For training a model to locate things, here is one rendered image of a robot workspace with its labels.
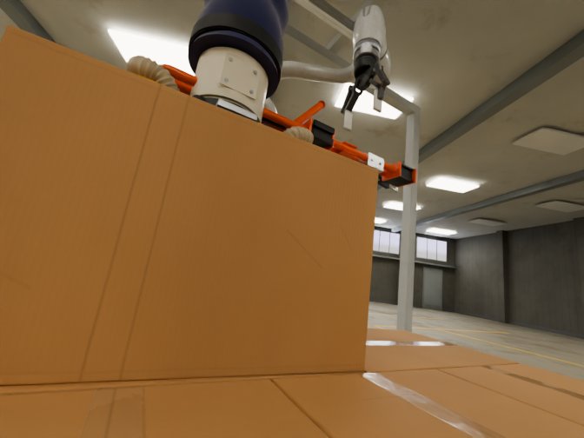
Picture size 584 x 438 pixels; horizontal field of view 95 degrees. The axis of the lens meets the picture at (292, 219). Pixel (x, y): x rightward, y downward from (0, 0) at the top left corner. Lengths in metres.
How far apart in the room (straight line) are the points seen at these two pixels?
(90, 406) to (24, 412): 0.05
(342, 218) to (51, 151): 0.44
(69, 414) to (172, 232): 0.21
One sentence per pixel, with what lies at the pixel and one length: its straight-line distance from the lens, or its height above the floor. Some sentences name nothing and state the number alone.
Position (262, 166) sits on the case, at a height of 0.87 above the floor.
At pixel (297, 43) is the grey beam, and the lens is 3.39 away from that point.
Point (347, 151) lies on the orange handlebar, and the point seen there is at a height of 1.07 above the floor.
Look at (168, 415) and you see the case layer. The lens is 0.36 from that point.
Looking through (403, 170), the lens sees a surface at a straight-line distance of 0.98.
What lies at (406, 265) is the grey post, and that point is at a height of 1.01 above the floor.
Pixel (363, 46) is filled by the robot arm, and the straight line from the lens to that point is 1.06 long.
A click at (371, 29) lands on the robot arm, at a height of 1.51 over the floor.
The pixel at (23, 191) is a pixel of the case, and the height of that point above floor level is 0.75.
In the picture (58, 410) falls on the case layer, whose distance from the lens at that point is 0.38.
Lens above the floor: 0.70
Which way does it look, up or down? 12 degrees up
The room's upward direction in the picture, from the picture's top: 8 degrees clockwise
